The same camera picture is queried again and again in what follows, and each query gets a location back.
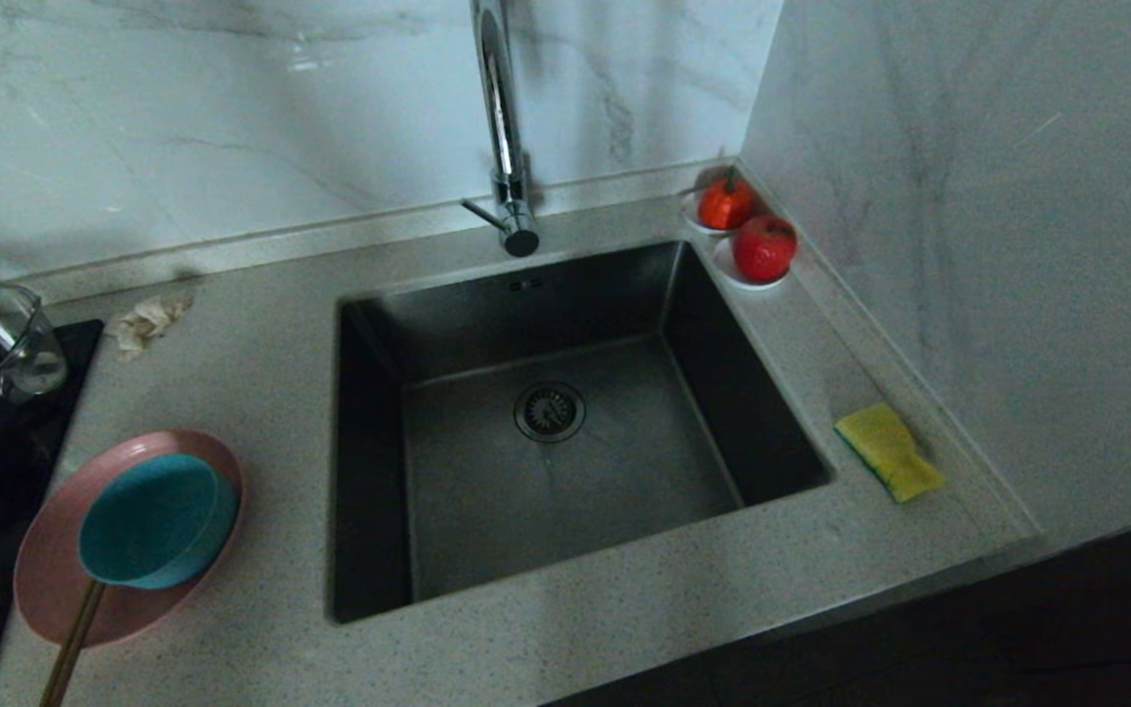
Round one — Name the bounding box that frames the stainless steel sink basin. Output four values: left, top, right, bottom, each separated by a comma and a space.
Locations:
330, 239, 834, 625

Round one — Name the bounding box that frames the chrome faucet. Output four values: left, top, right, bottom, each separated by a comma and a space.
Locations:
462, 0, 543, 259

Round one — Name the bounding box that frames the yellow sponge green backing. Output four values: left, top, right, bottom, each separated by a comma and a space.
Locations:
834, 403, 946, 504

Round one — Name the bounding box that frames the round metal drain strainer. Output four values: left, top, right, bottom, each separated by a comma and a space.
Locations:
513, 381, 588, 444

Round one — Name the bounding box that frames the small white saucer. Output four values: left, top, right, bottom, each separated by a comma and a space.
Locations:
680, 189, 738, 237
713, 238, 790, 292

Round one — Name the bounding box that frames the orange-red tomato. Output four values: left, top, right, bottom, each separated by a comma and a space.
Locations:
699, 169, 758, 233

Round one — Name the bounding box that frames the red apple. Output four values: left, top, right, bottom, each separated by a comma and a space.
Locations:
732, 214, 799, 284

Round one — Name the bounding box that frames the crumpled beige tissue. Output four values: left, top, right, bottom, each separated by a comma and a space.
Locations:
106, 295, 191, 362

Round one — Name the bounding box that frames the teal bowl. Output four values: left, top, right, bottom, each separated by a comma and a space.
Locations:
79, 453, 240, 590

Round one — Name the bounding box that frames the clear glass pot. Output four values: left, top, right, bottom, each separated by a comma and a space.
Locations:
0, 284, 71, 413

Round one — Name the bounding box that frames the pink plate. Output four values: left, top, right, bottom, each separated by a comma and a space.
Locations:
14, 429, 246, 647

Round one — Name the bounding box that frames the wooden stick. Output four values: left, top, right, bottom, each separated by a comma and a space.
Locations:
40, 579, 107, 707

